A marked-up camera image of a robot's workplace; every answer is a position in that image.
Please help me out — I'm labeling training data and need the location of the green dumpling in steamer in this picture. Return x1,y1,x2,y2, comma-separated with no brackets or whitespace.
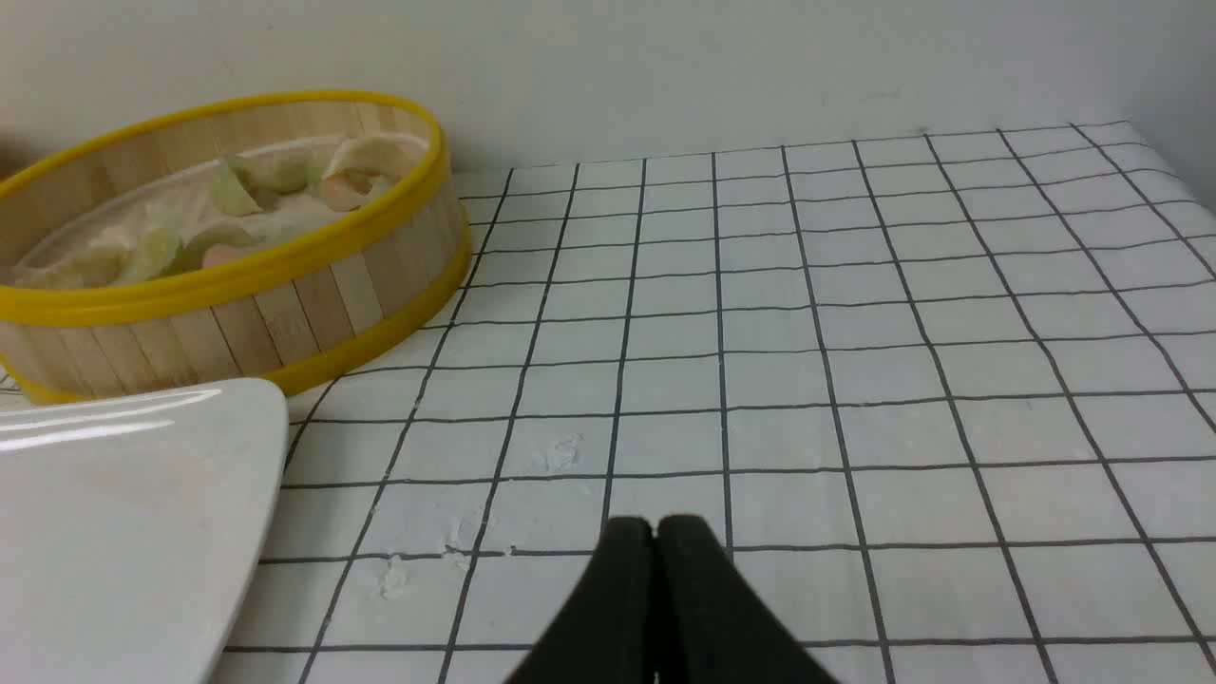
209,157,266,217

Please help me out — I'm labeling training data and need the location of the pink dumpling in steamer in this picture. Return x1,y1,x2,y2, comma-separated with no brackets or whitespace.
319,170,381,213

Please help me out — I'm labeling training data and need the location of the bamboo steamer basket yellow rim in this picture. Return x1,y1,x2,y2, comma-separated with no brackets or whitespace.
1,90,472,404

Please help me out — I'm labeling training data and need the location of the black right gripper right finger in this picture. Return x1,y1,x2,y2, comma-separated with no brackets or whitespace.
655,515,835,683

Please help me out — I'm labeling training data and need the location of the white square plate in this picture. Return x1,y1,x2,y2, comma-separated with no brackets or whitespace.
1,379,289,683

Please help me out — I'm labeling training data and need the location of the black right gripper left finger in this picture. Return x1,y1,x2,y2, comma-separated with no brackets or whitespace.
507,517,655,683

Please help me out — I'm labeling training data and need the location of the grid-patterned white tablecloth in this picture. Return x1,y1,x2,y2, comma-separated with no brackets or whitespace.
218,123,1214,683

